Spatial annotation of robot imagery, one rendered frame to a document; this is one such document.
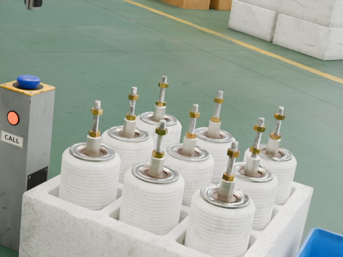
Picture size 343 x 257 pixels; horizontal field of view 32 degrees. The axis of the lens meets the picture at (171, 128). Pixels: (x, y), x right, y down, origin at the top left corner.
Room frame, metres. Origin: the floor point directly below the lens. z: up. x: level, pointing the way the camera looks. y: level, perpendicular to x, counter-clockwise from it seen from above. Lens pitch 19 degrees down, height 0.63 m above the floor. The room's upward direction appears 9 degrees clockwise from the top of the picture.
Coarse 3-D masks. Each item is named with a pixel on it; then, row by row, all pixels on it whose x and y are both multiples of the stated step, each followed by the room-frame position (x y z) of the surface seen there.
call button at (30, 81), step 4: (20, 76) 1.02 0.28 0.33; (24, 76) 1.02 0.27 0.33; (28, 76) 1.02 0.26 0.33; (32, 76) 1.03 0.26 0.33; (36, 76) 1.03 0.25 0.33; (20, 80) 1.00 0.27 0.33; (24, 80) 1.00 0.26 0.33; (28, 80) 1.00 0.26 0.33; (32, 80) 1.01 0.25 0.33; (36, 80) 1.01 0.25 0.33; (20, 84) 1.01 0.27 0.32; (24, 84) 1.00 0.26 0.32; (28, 84) 1.00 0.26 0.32; (32, 84) 1.00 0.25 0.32; (36, 84) 1.01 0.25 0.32
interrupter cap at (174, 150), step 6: (174, 144) 0.99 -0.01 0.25; (180, 144) 1.00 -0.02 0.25; (168, 150) 0.96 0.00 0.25; (174, 150) 0.97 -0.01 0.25; (180, 150) 0.98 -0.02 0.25; (198, 150) 0.99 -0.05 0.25; (204, 150) 0.99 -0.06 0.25; (174, 156) 0.94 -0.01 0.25; (180, 156) 0.95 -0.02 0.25; (186, 156) 0.96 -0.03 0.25; (192, 156) 0.96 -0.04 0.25; (198, 156) 0.96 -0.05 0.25; (204, 156) 0.96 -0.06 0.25
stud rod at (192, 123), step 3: (195, 105) 0.97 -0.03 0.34; (198, 105) 0.97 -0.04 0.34; (192, 108) 0.97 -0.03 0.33; (195, 108) 0.97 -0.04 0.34; (192, 111) 0.97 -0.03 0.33; (195, 111) 0.97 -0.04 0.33; (192, 120) 0.97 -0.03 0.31; (195, 120) 0.97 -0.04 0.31; (192, 123) 0.97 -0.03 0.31; (189, 126) 0.97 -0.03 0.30; (192, 126) 0.97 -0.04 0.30; (189, 129) 0.97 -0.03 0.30; (192, 129) 0.97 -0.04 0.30; (189, 132) 0.97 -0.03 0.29; (192, 132) 0.97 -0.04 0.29
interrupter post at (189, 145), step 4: (184, 136) 0.97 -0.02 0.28; (184, 140) 0.97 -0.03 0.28; (188, 140) 0.96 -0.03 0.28; (192, 140) 0.96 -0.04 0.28; (196, 140) 0.97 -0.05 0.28; (184, 144) 0.96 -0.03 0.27; (188, 144) 0.96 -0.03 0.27; (192, 144) 0.96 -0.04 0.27; (184, 148) 0.96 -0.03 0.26; (188, 148) 0.96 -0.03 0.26; (192, 148) 0.96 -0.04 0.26; (184, 152) 0.96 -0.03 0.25; (188, 152) 0.96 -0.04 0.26; (192, 152) 0.96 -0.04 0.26
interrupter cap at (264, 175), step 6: (240, 162) 0.96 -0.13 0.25; (234, 168) 0.93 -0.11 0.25; (240, 168) 0.93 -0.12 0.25; (258, 168) 0.94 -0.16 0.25; (264, 168) 0.95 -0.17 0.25; (240, 174) 0.90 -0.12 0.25; (246, 174) 0.92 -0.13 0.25; (258, 174) 0.92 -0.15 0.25; (264, 174) 0.92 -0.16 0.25; (270, 174) 0.92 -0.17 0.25; (246, 180) 0.89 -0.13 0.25; (252, 180) 0.89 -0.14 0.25; (258, 180) 0.89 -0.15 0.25; (264, 180) 0.89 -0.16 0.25; (270, 180) 0.90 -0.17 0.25
